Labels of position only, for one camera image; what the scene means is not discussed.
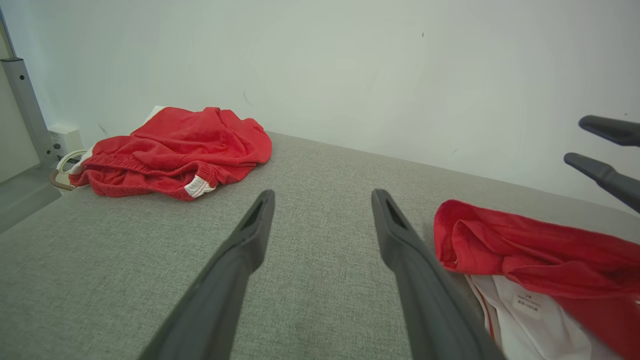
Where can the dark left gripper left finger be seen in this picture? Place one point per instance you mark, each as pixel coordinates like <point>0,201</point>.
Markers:
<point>220,300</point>

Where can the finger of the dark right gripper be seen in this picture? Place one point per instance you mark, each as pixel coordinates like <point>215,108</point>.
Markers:
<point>615,131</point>
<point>615,180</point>

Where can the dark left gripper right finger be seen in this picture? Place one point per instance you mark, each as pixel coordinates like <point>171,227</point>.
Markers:
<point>430,300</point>

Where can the red jersey with white trim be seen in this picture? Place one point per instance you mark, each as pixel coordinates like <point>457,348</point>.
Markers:
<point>550,260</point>

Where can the red shorts with white stripe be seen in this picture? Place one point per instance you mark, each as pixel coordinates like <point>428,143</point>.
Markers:
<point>185,145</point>

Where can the white wall box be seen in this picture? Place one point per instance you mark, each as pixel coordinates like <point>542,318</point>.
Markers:
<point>65,137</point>

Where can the grey metal post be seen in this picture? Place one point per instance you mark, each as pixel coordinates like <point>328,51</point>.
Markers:
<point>30,110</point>

